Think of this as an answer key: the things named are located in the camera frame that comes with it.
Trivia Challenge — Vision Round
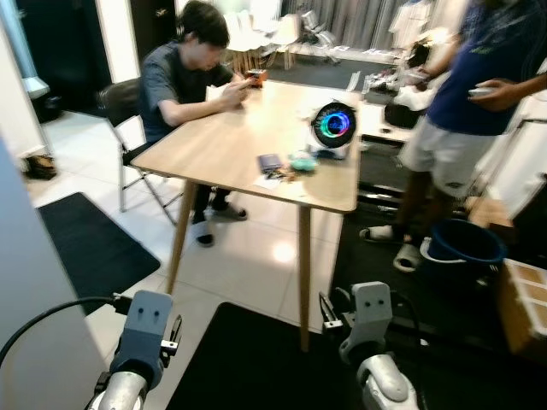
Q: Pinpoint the large black floor mat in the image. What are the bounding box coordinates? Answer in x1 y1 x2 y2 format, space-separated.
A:
165 205 547 410

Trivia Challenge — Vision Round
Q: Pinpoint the small black floor mat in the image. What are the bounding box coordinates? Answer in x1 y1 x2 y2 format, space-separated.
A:
37 191 162 318

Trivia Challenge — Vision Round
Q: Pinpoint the white paper card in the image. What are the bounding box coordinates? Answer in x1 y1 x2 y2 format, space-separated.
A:
253 174 293 190

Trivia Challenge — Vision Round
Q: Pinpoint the black treadmill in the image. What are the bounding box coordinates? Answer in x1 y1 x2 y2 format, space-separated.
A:
356 118 524 225

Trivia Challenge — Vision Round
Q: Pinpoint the blue plastic bucket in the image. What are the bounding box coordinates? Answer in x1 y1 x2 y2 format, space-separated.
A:
426 219 509 284

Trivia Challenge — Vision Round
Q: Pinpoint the teal key pouch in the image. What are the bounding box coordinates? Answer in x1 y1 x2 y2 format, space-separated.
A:
286 151 320 176

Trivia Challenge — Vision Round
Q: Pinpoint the dark blue wallet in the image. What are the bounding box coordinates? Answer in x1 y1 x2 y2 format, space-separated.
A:
258 153 285 173

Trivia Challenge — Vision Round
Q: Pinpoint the wooden crate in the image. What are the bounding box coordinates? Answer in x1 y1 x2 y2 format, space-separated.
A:
498 258 547 363

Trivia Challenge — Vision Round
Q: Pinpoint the round white glowing fan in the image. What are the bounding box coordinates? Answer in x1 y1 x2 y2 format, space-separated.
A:
307 99 361 161

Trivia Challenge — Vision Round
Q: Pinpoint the light wooden table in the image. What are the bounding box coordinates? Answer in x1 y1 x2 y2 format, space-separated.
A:
131 79 366 353

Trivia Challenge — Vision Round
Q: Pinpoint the dark pair of shoes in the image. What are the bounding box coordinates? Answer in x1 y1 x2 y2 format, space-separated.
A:
21 153 58 181

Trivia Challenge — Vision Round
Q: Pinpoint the black folding chair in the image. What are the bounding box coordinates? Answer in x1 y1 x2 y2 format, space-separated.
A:
95 78 185 228

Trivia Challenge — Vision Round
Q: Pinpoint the seated person in grey shirt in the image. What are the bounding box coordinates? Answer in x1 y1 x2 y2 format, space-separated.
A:
137 0 259 249

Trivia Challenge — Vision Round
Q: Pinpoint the standing person in blue shirt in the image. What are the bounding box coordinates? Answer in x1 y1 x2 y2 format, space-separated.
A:
359 0 547 274

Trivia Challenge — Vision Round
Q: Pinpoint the grey curtain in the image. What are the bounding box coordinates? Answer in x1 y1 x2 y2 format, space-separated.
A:
282 0 479 52

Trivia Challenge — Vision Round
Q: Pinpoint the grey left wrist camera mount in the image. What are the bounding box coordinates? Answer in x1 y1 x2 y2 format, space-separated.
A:
109 290 177 390

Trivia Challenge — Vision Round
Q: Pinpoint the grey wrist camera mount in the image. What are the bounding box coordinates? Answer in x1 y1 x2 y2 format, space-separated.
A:
109 290 177 390
340 281 395 365

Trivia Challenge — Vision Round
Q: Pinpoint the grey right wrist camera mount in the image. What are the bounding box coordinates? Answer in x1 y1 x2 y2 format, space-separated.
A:
340 281 395 365

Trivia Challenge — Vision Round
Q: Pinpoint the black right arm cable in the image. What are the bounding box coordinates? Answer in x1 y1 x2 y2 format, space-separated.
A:
389 289 426 410

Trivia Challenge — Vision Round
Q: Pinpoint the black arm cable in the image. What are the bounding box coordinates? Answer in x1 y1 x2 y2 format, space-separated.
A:
0 294 132 370
389 289 426 410

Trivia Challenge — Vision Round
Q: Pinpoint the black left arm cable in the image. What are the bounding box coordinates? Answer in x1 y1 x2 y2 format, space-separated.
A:
0 294 132 370

